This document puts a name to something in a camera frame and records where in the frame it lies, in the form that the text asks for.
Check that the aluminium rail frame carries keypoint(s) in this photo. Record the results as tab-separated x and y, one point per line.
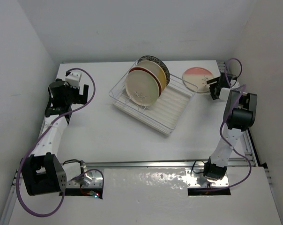
144	171

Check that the blue patterned rim plate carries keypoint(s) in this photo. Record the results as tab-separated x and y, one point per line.
159	62

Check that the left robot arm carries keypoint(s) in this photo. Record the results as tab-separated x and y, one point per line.
42	172

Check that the cream yellow plate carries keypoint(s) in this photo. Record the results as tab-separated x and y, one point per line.
156	70

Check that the pink cream leaf plate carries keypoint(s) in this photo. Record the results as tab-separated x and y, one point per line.
196	78

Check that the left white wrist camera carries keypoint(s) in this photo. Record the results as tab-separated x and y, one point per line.
73	77

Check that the cream green twig plate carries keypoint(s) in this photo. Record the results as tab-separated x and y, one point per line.
142	88

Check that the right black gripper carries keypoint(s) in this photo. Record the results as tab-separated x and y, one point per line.
212	89

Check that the wire plate holder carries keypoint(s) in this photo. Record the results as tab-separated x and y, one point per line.
132	107

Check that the clear dish rack tray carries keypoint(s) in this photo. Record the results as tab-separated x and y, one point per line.
166	111

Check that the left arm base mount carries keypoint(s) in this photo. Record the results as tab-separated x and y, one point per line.
87	178

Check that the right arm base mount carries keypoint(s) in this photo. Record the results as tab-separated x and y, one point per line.
196	180

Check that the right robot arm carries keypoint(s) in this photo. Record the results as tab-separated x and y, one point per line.
239	115

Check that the red blue floral plate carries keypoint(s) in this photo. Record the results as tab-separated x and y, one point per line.
151	73

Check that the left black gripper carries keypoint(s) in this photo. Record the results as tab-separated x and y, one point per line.
80	99

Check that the small circuit board LED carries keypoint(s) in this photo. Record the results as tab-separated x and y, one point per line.
89	192

